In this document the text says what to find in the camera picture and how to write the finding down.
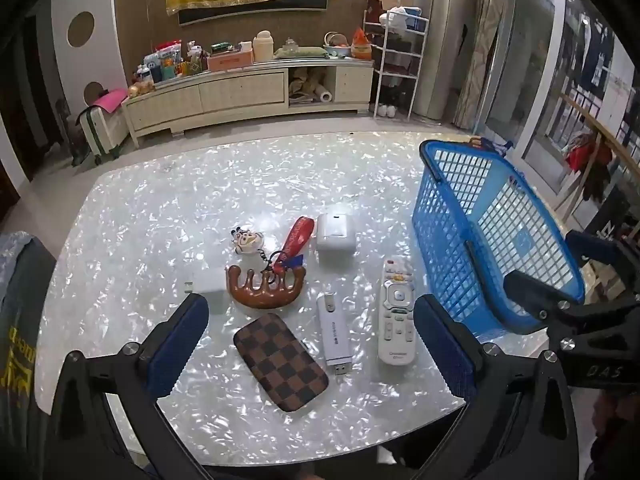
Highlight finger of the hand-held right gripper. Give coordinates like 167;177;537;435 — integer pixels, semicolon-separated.
502;269;640;343
566;229;640;291

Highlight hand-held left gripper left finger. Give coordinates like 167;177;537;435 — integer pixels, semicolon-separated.
47;291;216;480

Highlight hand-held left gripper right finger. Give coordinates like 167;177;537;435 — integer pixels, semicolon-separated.
412;294;601;480

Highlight blue plastic basket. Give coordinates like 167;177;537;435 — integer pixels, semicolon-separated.
411;139;587;337

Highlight white charger plug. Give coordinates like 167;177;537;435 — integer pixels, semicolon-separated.
182;269;231;297

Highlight brown wooden comb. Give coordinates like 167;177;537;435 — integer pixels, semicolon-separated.
225;264;307;310

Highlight brown checkered case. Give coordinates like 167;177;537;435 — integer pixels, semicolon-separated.
233;313;330;413

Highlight white usb dongle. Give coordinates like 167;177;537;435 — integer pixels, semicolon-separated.
317;292;352;378

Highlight white remote control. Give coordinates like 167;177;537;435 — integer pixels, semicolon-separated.
377;256;418;365

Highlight dark hanging gloves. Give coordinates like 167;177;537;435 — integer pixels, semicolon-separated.
582;142;615;205

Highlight red hanging cloth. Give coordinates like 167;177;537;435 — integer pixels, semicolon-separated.
565;132;598;173

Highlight blue striped cloth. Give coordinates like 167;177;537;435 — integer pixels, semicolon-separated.
470;136;516;156

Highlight white earbuds case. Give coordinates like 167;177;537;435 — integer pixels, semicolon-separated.
316;213;355;257

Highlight person's dark printed garment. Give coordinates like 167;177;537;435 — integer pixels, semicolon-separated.
0;232;58;480

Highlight beige curtain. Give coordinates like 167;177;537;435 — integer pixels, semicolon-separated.
452;0;516;131

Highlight pink folder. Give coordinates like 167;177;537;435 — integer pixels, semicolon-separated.
89;88;130;111

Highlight white standing air conditioner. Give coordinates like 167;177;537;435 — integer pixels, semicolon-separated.
414;0;481;121

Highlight cream tv cabinet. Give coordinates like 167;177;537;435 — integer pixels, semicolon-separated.
121;59;376;148

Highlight white metal shelf rack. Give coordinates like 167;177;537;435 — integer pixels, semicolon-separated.
372;7;430;121

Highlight pile of colourful packets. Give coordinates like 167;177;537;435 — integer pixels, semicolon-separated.
132;40;208;86

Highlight orange box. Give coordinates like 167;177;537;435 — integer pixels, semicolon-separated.
206;50;255;72

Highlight orange bag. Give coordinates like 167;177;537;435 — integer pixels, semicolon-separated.
350;27;373;59

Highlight white plastic bag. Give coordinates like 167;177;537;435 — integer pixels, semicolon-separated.
378;6;408;31

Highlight cream thermos jug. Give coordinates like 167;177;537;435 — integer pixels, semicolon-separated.
251;31;273;63

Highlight wicker basket with bowl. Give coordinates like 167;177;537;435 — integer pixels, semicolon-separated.
324;31;351;57

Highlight cardboard box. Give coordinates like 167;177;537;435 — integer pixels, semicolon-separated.
361;0;415;26

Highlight black television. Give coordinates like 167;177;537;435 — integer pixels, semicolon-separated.
177;0;331;26

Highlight red strap keychain with charm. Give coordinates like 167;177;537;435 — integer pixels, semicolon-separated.
230;216;317;288

